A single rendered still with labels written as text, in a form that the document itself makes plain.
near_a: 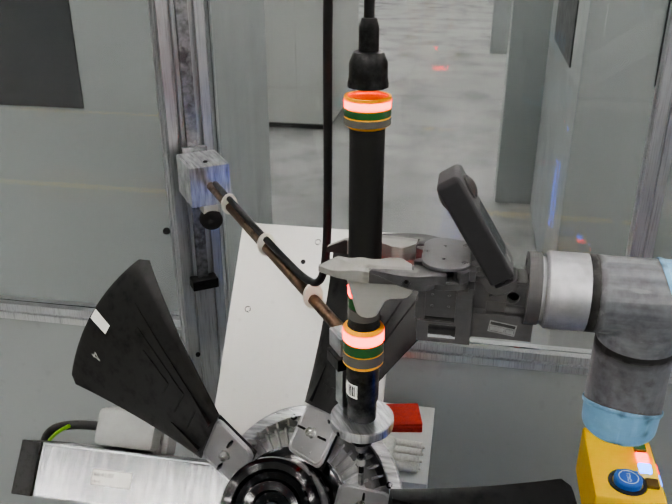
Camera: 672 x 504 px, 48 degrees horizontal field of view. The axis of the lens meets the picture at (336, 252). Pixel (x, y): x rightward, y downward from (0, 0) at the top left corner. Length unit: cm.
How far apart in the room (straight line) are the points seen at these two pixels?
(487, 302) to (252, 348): 54
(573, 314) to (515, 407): 98
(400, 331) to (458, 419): 83
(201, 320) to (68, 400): 57
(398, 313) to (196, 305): 67
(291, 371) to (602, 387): 55
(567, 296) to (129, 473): 67
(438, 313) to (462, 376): 92
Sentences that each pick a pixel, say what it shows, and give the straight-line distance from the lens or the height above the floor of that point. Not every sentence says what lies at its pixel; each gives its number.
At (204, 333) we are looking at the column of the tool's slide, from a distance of 154.
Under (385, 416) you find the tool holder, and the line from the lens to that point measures 84.
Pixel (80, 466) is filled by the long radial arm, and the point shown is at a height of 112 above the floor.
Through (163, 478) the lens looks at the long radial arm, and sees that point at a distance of 110.
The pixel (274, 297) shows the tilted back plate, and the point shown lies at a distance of 120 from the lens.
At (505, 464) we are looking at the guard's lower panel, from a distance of 179.
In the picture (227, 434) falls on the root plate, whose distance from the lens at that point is 94.
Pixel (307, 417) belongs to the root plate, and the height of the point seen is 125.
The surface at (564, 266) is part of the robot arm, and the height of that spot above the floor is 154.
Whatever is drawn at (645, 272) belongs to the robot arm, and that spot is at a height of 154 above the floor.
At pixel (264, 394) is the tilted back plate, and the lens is 118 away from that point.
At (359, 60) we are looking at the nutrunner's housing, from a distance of 67.
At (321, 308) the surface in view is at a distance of 87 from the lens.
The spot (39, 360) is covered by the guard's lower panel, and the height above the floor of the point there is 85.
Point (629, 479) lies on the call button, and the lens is 121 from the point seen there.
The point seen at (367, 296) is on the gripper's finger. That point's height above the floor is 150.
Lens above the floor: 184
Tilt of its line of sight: 25 degrees down
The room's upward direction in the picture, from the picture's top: straight up
